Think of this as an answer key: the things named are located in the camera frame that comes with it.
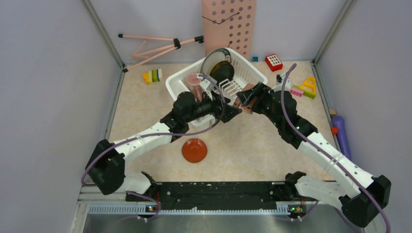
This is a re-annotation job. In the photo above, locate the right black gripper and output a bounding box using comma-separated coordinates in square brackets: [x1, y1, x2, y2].
[238, 82, 283, 129]

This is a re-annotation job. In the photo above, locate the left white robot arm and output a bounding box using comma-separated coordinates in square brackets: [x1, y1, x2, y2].
[85, 92, 242, 195]

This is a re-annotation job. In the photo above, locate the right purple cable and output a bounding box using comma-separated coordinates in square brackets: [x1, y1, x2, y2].
[280, 63, 392, 233]

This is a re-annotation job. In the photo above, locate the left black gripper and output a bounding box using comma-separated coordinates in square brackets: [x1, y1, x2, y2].
[185, 89, 241, 123]

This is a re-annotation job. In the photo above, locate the purple cylinder toy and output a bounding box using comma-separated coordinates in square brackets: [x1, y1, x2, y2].
[331, 115, 352, 160]

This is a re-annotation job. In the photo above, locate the red grid toy block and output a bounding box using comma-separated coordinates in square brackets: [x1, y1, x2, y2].
[264, 54, 283, 72]

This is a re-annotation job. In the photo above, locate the salmon mug white interior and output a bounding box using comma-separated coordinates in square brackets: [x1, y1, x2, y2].
[233, 83, 257, 115]

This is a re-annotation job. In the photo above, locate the multicolour striped toy block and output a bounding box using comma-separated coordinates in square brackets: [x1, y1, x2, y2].
[142, 69, 162, 85]

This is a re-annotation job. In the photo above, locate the yellow triangular toy block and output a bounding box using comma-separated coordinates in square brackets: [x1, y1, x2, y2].
[299, 77, 317, 94]

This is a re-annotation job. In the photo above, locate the pink toy brick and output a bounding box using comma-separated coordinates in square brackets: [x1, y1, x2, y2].
[290, 88, 304, 97]

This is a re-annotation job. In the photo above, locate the green toy brick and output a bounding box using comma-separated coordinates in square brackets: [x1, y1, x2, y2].
[292, 85, 316, 99]

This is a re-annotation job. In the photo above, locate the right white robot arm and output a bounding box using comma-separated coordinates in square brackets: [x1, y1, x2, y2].
[237, 83, 391, 233]

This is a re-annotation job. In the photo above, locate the purple cable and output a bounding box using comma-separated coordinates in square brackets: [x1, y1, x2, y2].
[280, 63, 392, 233]
[80, 74, 227, 222]

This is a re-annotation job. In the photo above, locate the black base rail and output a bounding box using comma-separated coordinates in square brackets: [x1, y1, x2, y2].
[145, 181, 312, 211]

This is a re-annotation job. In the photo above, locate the pink tripod stand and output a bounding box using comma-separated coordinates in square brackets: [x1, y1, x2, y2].
[118, 33, 204, 73]

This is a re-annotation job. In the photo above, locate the pink perforated board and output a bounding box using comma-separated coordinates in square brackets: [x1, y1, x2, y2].
[201, 0, 257, 60]

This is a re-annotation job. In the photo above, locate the small wooden block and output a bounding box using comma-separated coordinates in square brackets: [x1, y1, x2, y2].
[329, 109, 337, 117]

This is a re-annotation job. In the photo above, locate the pink patterned mug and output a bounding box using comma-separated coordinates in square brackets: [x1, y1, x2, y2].
[186, 73, 204, 100]

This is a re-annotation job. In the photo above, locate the yellow black plate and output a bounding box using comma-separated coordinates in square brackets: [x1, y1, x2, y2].
[209, 61, 226, 76]

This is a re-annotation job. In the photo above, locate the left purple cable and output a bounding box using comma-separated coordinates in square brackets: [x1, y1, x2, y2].
[80, 74, 227, 222]

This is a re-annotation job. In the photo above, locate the white plastic dish rack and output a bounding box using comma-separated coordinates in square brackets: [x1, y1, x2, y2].
[160, 48, 267, 133]

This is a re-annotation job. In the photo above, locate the white plate green rim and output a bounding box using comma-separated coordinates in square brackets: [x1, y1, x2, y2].
[200, 48, 231, 75]

